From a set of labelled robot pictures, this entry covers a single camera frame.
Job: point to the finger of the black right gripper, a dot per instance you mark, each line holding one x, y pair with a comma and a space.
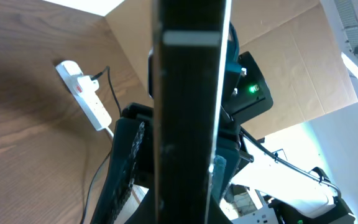
129, 140

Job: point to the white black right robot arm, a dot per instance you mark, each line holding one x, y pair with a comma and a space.
295, 195

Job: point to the white power strip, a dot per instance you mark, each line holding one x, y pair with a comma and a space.
83, 88

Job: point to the brown cardboard sheet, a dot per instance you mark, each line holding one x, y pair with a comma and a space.
290, 41

